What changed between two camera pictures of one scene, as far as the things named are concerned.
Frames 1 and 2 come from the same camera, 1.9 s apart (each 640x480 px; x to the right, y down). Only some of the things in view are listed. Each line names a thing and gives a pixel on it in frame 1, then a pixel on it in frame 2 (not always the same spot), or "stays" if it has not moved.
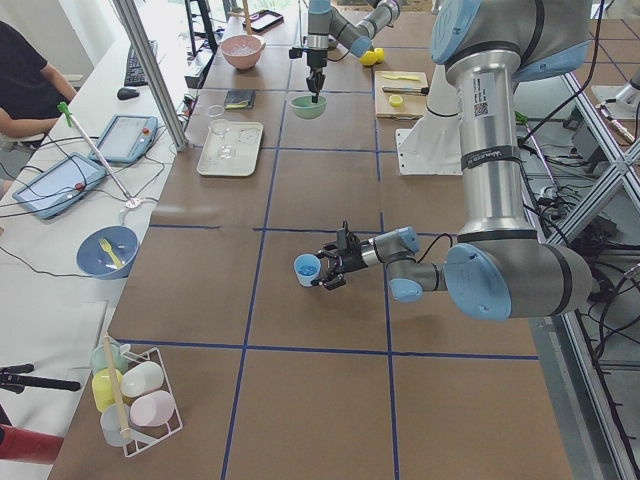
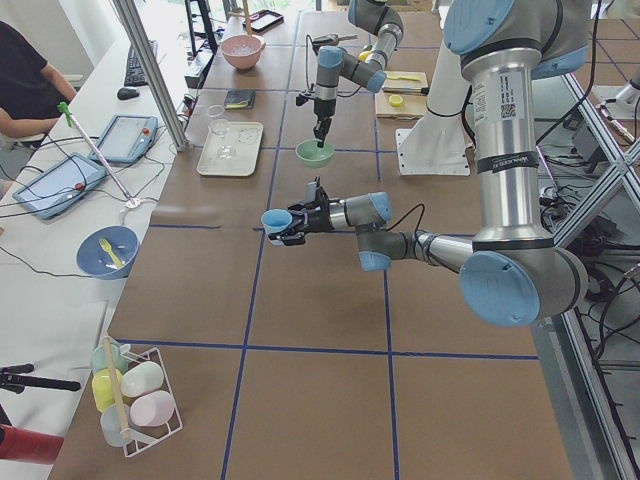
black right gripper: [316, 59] to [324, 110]
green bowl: [305, 108] to [314, 156]
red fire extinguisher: [28, 446] stays
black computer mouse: [127, 93] stays
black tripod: [13, 380] stays
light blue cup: [307, 267] to [276, 220]
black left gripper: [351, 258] to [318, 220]
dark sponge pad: [239, 99] stays
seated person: [32, 91] stays
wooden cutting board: [398, 94] stays
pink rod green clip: [71, 120] stays
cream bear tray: [235, 152] stays
